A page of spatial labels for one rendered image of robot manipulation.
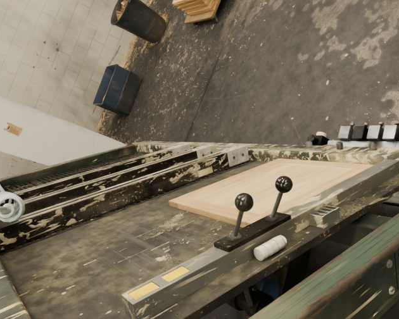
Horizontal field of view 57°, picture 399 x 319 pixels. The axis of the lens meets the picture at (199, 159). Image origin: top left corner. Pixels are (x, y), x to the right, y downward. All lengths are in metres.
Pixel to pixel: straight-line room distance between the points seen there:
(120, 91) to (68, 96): 1.15
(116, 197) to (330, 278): 0.91
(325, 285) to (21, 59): 5.73
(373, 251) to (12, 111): 4.29
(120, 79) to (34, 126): 1.38
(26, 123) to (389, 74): 3.72
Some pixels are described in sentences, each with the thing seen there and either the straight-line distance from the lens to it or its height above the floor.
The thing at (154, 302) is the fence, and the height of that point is 1.65.
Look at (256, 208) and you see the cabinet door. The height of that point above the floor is 1.29.
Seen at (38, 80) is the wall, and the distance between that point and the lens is 6.10.
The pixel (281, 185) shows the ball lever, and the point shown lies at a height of 1.45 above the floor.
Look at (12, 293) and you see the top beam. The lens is 0.72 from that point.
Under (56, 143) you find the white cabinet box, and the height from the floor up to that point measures 0.87.
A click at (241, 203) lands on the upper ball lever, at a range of 0.72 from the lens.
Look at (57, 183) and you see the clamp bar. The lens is 1.79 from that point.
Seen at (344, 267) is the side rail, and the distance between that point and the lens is 0.67.
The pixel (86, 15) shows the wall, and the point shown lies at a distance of 6.34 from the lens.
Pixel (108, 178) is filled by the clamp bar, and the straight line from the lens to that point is 1.61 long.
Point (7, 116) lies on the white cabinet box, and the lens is 4.66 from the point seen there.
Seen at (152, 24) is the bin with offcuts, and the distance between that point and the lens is 5.49.
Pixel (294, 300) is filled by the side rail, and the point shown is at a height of 1.57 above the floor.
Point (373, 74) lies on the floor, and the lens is 2.69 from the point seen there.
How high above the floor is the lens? 2.05
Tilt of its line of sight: 35 degrees down
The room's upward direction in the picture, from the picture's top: 68 degrees counter-clockwise
